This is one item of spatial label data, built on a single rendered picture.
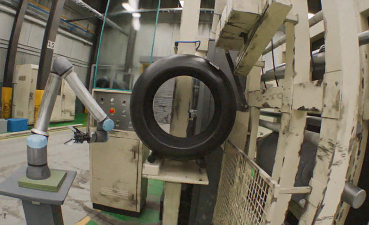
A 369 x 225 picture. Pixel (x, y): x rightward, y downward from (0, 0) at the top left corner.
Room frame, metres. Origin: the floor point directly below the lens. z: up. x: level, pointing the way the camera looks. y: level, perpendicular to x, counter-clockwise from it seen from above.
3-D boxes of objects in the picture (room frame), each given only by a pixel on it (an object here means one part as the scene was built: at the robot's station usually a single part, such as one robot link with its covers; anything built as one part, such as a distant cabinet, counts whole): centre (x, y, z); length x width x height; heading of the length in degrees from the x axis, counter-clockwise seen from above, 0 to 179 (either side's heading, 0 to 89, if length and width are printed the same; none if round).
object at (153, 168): (1.22, 0.15, 0.84); 0.36 x 0.09 x 0.06; 179
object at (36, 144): (1.07, 0.96, 0.82); 0.17 x 0.15 x 0.18; 39
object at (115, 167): (1.97, 0.62, 0.63); 0.56 x 0.41 x 1.27; 89
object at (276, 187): (0.98, -0.32, 0.65); 0.90 x 0.02 x 0.70; 179
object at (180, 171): (1.22, 0.01, 0.80); 0.37 x 0.36 x 0.02; 89
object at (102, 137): (1.53, 0.66, 0.88); 0.12 x 0.09 x 0.10; 139
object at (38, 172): (1.06, 0.96, 0.69); 0.19 x 0.19 x 0.10
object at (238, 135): (1.43, -0.37, 1.05); 0.20 x 0.15 x 0.30; 179
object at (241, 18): (1.09, -0.28, 1.71); 0.61 x 0.25 x 0.15; 179
